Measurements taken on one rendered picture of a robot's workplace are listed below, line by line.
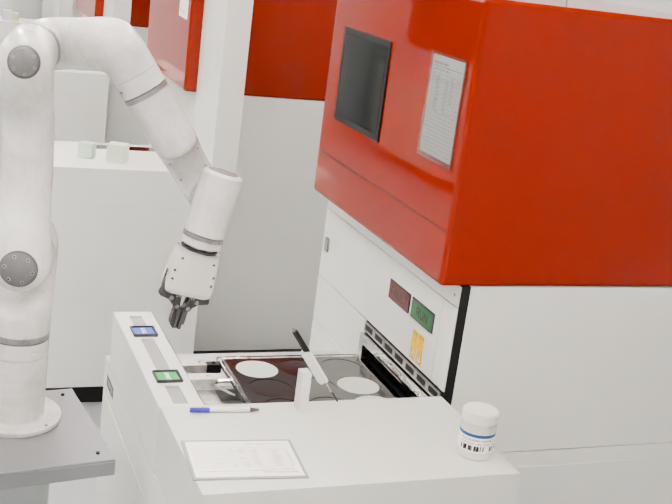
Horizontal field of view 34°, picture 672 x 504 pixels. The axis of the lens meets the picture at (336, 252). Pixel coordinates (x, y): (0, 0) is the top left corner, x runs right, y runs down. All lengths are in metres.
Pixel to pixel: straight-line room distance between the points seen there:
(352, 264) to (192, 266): 0.77
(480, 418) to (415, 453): 0.14
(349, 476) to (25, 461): 0.63
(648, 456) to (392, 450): 0.86
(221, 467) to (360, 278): 0.97
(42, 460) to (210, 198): 0.60
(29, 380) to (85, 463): 0.21
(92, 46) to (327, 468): 0.89
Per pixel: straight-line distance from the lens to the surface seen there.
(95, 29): 2.09
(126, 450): 2.55
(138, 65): 2.08
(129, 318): 2.67
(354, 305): 2.86
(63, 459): 2.23
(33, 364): 2.27
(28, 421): 2.33
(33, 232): 2.13
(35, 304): 2.25
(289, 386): 2.52
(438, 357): 2.43
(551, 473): 2.66
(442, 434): 2.24
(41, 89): 2.05
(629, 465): 2.78
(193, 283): 2.21
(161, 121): 2.10
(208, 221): 2.16
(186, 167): 2.23
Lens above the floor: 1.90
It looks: 16 degrees down
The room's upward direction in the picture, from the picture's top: 8 degrees clockwise
